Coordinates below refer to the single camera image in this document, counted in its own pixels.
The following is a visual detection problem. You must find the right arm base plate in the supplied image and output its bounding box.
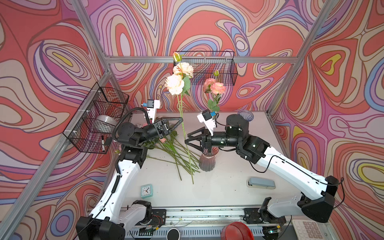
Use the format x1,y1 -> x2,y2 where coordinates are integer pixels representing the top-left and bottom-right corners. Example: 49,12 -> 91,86
243,208 -> 287,225

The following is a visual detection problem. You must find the pink glass vase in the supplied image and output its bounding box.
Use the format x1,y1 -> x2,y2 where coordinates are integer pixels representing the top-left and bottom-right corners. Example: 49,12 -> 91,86
199,147 -> 219,172

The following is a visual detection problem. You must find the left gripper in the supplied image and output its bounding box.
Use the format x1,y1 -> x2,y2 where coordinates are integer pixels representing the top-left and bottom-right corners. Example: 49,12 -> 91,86
135,120 -> 182,148

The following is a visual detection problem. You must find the red emergency stop button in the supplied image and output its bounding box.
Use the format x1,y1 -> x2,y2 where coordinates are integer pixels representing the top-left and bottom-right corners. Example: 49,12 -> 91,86
221,222 -> 254,240

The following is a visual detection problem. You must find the cream rose stem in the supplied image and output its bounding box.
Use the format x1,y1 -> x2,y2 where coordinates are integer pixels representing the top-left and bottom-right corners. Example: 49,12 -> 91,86
165,52 -> 194,184

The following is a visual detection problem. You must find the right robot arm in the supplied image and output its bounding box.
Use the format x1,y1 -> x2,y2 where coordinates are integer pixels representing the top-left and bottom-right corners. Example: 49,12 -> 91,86
185,114 -> 341,223

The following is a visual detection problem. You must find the black wire basket back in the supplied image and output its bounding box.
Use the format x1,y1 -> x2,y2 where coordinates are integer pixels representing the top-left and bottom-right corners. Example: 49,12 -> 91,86
174,50 -> 238,86

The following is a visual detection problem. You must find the small teal alarm clock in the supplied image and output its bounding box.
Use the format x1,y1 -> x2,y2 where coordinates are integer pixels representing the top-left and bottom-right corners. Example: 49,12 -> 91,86
140,184 -> 154,199

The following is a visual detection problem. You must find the black wire basket left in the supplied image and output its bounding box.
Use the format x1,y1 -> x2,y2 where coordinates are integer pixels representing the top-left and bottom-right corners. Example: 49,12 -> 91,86
63,83 -> 129,154

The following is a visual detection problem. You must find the pile of artificial flowers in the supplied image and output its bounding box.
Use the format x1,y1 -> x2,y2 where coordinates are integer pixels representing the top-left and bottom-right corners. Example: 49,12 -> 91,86
115,116 -> 201,181

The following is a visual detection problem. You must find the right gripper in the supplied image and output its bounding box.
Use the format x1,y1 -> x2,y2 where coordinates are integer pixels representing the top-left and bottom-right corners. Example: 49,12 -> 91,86
184,126 -> 241,154

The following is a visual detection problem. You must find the white tape roll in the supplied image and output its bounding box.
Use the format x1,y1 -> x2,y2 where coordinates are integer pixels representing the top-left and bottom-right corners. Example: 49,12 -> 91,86
96,115 -> 118,126

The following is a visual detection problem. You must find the white calculator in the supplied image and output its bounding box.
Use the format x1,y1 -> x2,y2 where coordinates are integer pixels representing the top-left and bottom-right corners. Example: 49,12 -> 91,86
292,220 -> 325,240

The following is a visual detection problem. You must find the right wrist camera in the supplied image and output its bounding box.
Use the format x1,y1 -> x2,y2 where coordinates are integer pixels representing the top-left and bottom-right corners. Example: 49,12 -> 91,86
197,109 -> 217,136

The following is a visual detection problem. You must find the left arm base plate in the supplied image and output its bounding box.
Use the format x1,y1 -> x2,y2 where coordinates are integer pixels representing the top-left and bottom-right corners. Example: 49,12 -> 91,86
134,209 -> 167,228

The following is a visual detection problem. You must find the black marker pen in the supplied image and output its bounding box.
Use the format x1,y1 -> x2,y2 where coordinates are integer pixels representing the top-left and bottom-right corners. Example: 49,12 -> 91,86
101,136 -> 106,153

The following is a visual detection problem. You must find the black wire basket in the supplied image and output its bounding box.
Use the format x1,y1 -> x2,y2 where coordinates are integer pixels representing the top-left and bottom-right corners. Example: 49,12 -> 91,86
63,83 -> 129,154
174,50 -> 238,86

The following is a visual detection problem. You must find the blue purple glass vase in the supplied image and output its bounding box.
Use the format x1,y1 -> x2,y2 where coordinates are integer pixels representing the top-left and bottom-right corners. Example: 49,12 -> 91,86
237,110 -> 254,122

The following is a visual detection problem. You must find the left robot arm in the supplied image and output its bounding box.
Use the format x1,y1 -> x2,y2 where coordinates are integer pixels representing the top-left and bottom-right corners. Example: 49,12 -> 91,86
76,117 -> 183,240

